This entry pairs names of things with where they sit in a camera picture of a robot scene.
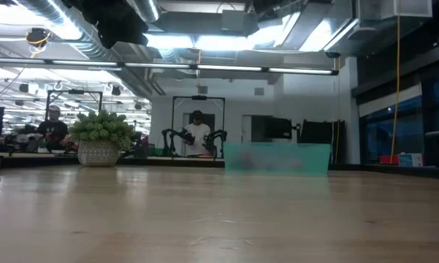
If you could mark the teal translucent tupperware container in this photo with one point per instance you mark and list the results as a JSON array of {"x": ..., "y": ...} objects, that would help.
[{"x": 277, "y": 159}]

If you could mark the green plant in white pot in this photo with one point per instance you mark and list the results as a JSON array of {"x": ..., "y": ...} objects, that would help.
[{"x": 100, "y": 129}]

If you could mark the grey ceiling junction box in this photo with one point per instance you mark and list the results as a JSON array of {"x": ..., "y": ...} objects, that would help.
[{"x": 233, "y": 20}]

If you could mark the long linear ceiling light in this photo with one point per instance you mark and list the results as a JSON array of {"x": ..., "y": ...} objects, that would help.
[{"x": 230, "y": 68}]

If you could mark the person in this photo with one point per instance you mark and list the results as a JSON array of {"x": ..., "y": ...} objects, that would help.
[
  {"x": 53, "y": 128},
  {"x": 197, "y": 133}
]

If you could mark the black panel screen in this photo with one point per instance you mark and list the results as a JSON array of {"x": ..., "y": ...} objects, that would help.
[{"x": 319, "y": 131}]

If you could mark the white ceiling unit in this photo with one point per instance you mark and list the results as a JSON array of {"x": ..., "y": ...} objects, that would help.
[{"x": 405, "y": 9}]

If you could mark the red box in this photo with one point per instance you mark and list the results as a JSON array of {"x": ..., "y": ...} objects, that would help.
[{"x": 389, "y": 160}]

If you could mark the blue and white box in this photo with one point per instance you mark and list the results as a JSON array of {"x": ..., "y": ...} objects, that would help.
[{"x": 411, "y": 160}]

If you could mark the black station frame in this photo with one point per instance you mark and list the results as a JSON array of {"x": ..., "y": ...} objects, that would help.
[
  {"x": 75, "y": 91},
  {"x": 199, "y": 97}
]

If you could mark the black security camera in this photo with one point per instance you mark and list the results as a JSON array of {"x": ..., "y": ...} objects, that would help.
[{"x": 332, "y": 55}]

